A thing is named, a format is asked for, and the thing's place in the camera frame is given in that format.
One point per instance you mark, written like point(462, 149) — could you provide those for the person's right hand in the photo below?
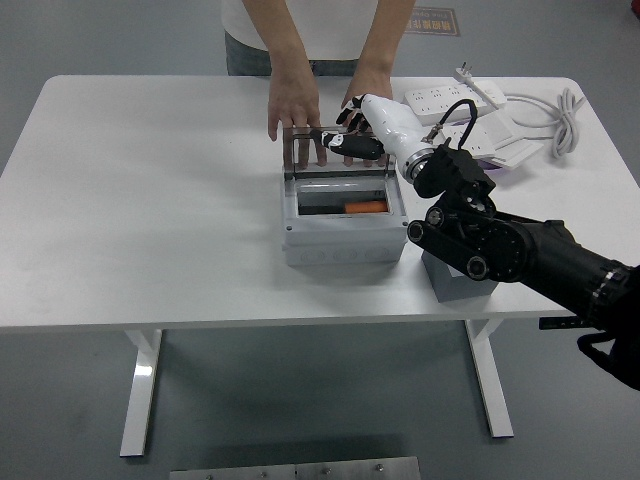
point(295, 100)

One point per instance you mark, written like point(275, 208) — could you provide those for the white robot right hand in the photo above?
point(395, 127)

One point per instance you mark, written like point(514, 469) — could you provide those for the person's left hand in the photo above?
point(375, 84)

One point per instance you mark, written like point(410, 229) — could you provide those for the clear hinged box lid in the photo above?
point(289, 155)

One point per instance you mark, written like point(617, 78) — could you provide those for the orange cylindrical battery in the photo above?
point(365, 207)

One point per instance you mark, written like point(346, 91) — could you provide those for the person's left forearm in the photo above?
point(385, 35)

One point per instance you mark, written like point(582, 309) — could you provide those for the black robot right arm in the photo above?
point(500, 245)

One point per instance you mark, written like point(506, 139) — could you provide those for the person's right forearm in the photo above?
point(282, 40)

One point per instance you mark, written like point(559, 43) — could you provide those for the grey plastic junction box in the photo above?
point(345, 242)

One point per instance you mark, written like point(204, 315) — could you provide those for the wide white power strip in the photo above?
point(430, 102)

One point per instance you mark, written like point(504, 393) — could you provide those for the person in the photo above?
point(330, 30)

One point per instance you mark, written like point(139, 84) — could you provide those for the brown floor sign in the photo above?
point(435, 22)

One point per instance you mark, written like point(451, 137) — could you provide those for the slim white power strip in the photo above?
point(490, 92)

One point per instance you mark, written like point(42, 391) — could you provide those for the blank white square panel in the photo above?
point(497, 125)

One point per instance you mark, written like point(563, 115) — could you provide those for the grey block with round hole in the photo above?
point(450, 285)

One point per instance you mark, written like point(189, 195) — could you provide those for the black table control panel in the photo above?
point(562, 323)

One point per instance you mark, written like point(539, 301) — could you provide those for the white table leg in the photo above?
point(492, 390)
point(140, 390)

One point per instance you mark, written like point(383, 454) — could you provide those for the white wall socket panel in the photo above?
point(457, 137)

